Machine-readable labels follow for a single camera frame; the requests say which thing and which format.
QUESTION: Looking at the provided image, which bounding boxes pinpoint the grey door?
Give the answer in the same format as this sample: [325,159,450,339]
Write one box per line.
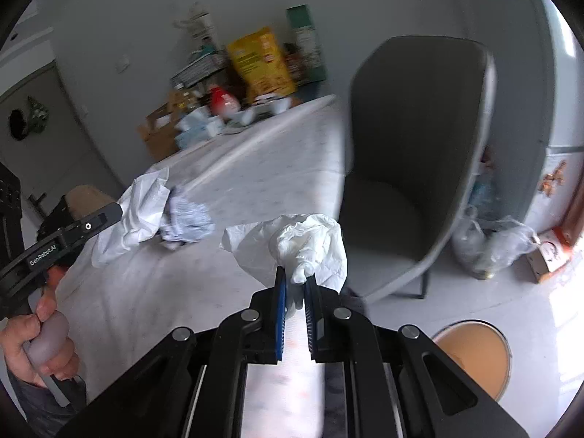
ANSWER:
[0,61,127,220]

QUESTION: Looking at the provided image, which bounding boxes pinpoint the white packet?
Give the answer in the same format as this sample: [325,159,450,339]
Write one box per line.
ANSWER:
[172,4,216,43]

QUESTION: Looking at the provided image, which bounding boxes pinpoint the blue tissue packs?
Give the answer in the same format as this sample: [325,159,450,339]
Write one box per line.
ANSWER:
[175,107,225,149]

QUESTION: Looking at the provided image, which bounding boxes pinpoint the grey striped box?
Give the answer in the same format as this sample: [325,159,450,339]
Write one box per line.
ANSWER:
[170,52,229,88]

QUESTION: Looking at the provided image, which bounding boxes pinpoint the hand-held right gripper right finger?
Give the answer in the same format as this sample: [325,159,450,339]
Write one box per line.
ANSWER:
[305,274,530,438]

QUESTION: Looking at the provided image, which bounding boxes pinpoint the yellow snack bag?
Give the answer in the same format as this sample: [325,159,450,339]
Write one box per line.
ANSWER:
[226,26,298,102]

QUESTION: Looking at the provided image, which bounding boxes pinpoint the fridge magnets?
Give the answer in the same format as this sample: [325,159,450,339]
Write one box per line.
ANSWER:
[539,160,569,197]

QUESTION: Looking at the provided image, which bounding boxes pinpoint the brown jar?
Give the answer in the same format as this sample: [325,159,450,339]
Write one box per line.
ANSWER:
[283,43,303,88]

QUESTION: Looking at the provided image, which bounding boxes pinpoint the white orange cardboard box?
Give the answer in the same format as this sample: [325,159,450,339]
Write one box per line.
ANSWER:
[526,227,576,284]

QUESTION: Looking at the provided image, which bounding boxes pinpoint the person's left forearm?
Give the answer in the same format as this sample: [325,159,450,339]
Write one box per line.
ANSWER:
[7,369,87,426]

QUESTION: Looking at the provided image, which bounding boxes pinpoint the tall green box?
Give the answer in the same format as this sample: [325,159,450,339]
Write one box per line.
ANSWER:
[285,4,329,85]

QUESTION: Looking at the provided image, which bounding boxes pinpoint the blue white crumpled cloth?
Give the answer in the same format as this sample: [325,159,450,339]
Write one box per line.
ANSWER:
[159,186,216,246]

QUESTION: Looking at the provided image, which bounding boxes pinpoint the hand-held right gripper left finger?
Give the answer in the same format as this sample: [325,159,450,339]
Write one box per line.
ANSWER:
[55,267,289,438]

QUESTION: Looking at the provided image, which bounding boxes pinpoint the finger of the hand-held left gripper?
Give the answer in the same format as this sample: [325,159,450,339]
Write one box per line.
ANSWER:
[59,201,124,248]

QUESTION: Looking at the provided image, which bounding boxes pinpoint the small brown cardboard box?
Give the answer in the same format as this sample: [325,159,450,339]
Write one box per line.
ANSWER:
[65,185,118,220]

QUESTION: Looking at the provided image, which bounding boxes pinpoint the white refrigerator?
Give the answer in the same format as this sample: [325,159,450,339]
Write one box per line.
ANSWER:
[520,0,584,238]

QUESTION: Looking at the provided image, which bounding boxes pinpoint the person's left hand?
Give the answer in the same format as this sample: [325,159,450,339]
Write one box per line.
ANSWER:
[0,267,69,386]

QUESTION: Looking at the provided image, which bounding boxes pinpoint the plastic bag with bottles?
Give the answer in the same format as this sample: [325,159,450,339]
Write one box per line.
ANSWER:
[469,148,499,211]

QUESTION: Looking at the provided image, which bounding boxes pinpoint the grey chair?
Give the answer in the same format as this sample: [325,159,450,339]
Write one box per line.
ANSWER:
[339,35,497,306]

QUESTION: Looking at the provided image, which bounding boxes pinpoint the clear plastic bag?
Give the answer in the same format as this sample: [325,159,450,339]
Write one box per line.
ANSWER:
[451,205,540,280]

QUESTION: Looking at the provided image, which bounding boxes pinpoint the round beige trash bin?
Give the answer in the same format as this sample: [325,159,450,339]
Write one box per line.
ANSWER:
[431,319,512,401]

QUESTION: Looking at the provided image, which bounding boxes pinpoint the red cap bottle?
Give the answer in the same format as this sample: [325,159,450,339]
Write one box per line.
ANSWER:
[208,85,242,118]

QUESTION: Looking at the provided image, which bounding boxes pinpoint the white paper sheet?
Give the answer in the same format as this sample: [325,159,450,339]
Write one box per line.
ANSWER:
[90,166,173,269]

